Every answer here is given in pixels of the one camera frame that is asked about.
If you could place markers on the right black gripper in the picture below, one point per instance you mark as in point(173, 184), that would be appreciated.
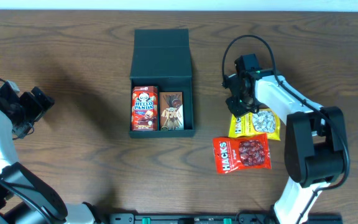
point(235, 110)

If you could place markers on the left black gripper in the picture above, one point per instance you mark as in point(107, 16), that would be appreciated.
point(36, 110)

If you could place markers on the yellow Hacks candy bag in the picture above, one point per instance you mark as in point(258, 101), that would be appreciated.
point(252, 124)

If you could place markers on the red Hacks candy bag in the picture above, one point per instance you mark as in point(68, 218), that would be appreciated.
point(232, 154)

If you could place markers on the brown Pocky snack box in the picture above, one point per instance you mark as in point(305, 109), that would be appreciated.
point(171, 111)

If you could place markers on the black gift box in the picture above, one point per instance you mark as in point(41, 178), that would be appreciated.
point(162, 58)

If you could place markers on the red Hello Panda box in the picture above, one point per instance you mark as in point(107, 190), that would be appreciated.
point(144, 111)

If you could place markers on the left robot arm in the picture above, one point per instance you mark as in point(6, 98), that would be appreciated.
point(25, 198)

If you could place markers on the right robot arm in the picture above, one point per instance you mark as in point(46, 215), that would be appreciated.
point(316, 154)

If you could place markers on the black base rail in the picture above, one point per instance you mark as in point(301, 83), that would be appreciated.
point(243, 218)

